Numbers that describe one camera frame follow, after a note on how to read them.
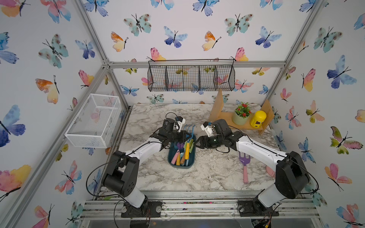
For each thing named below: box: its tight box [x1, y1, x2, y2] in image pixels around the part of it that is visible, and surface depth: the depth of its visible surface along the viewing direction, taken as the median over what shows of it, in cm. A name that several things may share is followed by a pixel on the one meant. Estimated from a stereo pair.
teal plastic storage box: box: [167, 134, 197, 169], surface depth 90 cm
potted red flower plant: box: [231, 101, 252, 126], surface depth 93 cm
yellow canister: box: [249, 110, 267, 129], surface depth 93 cm
